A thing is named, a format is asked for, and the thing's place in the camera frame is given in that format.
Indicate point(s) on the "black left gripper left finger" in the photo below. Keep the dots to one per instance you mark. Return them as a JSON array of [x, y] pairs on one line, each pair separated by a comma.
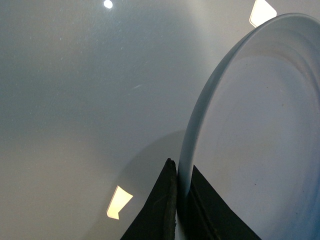
[[157, 218]]

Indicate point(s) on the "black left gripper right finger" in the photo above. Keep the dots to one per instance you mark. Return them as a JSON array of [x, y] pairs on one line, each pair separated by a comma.
[[208, 215]]

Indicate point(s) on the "light blue plate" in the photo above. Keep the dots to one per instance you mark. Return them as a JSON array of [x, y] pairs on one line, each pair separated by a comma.
[[254, 133]]

